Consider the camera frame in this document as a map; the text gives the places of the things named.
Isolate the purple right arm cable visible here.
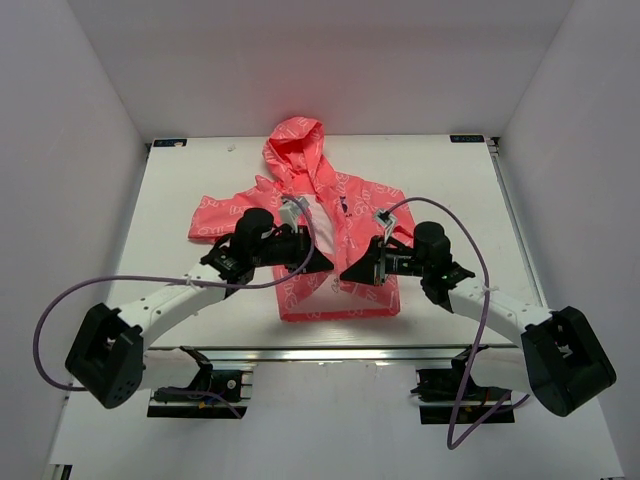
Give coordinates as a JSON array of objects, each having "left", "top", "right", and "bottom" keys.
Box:
[{"left": 379, "top": 196, "right": 531, "bottom": 450}]

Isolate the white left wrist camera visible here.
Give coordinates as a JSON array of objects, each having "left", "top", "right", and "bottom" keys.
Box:
[{"left": 278, "top": 196, "right": 309, "bottom": 230}]

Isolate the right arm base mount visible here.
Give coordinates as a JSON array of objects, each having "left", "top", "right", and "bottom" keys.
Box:
[{"left": 410, "top": 347, "right": 506, "bottom": 425}]

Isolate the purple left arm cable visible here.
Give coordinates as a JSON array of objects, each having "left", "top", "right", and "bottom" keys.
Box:
[{"left": 32, "top": 195, "right": 317, "bottom": 419}]

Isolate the pink hooded jacket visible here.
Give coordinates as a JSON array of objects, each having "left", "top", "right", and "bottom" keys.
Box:
[{"left": 188, "top": 117, "right": 415, "bottom": 322}]

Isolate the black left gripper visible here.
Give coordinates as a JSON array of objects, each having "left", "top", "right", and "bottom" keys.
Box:
[{"left": 251, "top": 226, "right": 333, "bottom": 275}]

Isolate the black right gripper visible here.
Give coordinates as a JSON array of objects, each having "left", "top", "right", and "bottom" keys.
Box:
[{"left": 341, "top": 234, "right": 430, "bottom": 286}]

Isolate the right blue table label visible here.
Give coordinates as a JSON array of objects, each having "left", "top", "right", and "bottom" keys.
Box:
[{"left": 449, "top": 134, "right": 485, "bottom": 143}]

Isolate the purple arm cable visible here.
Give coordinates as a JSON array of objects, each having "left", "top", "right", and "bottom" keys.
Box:
[
  {"left": 379, "top": 196, "right": 531, "bottom": 450},
  {"left": 32, "top": 195, "right": 317, "bottom": 419}
]

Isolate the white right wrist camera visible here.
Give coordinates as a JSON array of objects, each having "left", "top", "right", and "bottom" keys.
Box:
[{"left": 373, "top": 209, "right": 397, "bottom": 242}]

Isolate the left blue table label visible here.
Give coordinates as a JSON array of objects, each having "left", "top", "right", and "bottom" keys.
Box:
[{"left": 152, "top": 138, "right": 187, "bottom": 148}]

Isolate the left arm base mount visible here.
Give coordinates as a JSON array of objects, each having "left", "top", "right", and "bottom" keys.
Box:
[{"left": 140, "top": 347, "right": 253, "bottom": 420}]

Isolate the blue table label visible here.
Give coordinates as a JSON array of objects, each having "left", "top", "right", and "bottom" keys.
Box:
[
  {"left": 152, "top": 138, "right": 187, "bottom": 148},
  {"left": 449, "top": 134, "right": 485, "bottom": 143}
]

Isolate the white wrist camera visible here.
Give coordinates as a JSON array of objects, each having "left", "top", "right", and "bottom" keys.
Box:
[
  {"left": 278, "top": 196, "right": 309, "bottom": 230},
  {"left": 373, "top": 209, "right": 397, "bottom": 242}
]

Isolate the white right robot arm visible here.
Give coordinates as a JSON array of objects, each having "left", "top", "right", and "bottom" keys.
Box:
[{"left": 340, "top": 222, "right": 617, "bottom": 417}]

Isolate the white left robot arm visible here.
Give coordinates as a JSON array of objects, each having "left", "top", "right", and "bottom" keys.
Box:
[{"left": 65, "top": 198, "right": 334, "bottom": 409}]

